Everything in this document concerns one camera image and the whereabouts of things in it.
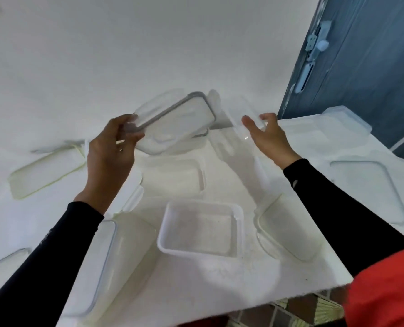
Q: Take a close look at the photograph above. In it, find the square green-rimmed clear lid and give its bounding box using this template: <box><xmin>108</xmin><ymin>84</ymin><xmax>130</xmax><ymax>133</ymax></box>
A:
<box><xmin>255</xmin><ymin>193</ymin><xmax>325</xmax><ymax>263</ymax></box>

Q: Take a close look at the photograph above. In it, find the light blue door latch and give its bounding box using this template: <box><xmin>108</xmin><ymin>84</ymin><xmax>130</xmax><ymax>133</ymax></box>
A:
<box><xmin>305</xmin><ymin>19</ymin><xmax>333</xmax><ymax>62</ymax></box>

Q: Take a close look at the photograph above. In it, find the medium clear food container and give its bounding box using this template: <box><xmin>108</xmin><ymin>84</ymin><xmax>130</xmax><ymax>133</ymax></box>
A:
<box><xmin>123</xmin><ymin>88</ymin><xmax>221</xmax><ymax>156</ymax></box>
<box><xmin>156</xmin><ymin>200</ymin><xmax>246</xmax><ymax>259</ymax></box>

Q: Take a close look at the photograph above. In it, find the white table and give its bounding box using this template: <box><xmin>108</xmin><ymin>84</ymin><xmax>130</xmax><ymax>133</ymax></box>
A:
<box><xmin>0</xmin><ymin>109</ymin><xmax>404</xmax><ymax>327</ymax></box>

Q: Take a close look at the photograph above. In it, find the person's left forearm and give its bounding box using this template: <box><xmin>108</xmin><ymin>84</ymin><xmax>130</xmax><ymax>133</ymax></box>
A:
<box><xmin>0</xmin><ymin>200</ymin><xmax>106</xmax><ymax>327</ymax></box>

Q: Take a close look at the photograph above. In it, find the green-rimmed container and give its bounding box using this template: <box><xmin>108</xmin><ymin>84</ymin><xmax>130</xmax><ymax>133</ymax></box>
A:
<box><xmin>86</xmin><ymin>211</ymin><xmax>158</xmax><ymax>327</ymax></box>

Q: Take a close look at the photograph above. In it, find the blue-grey door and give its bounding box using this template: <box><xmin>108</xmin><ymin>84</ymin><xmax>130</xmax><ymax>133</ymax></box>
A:
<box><xmin>277</xmin><ymin>0</ymin><xmax>404</xmax><ymax>164</ymax></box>

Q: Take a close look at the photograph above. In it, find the person's right forearm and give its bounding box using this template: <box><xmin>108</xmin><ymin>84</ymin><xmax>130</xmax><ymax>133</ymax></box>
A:
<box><xmin>283</xmin><ymin>158</ymin><xmax>404</xmax><ymax>278</ymax></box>

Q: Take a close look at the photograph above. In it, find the medium grey-rimmed clear lid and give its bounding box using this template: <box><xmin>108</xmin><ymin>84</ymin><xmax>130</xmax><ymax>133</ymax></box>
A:
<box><xmin>131</xmin><ymin>91</ymin><xmax>219</xmax><ymax>156</ymax></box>

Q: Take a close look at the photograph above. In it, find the red garment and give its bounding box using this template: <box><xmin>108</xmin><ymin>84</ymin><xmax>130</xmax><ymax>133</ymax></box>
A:
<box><xmin>343</xmin><ymin>245</ymin><xmax>404</xmax><ymax>327</ymax></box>

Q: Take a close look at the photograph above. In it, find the small green-rimmed clear lid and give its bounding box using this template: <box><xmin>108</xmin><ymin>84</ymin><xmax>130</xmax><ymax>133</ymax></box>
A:
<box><xmin>115</xmin><ymin>172</ymin><xmax>145</xmax><ymax>215</ymax></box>

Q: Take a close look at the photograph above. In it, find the small clear container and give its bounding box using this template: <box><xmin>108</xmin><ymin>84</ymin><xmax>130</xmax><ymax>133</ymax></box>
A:
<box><xmin>226</xmin><ymin>94</ymin><xmax>269</xmax><ymax>142</ymax></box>

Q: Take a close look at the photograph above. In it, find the large green-rimmed clear lid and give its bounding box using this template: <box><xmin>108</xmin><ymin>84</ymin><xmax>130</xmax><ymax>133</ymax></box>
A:
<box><xmin>8</xmin><ymin>144</ymin><xmax>87</xmax><ymax>201</ymax></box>

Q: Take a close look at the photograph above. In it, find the large grey-rimmed clear lid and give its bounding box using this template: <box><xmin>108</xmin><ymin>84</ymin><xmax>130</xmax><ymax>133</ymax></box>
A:
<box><xmin>0</xmin><ymin>248</ymin><xmax>32</xmax><ymax>297</ymax></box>
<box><xmin>329</xmin><ymin>159</ymin><xmax>404</xmax><ymax>226</ymax></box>
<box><xmin>60</xmin><ymin>219</ymin><xmax>118</xmax><ymax>319</ymax></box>

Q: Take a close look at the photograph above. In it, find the person's left hand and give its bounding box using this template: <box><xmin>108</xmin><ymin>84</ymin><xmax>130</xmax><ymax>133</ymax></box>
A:
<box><xmin>74</xmin><ymin>114</ymin><xmax>145</xmax><ymax>215</ymax></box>

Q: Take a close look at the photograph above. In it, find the person's right hand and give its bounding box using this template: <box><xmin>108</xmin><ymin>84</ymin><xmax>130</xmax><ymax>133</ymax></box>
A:
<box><xmin>241</xmin><ymin>113</ymin><xmax>302</xmax><ymax>170</ymax></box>

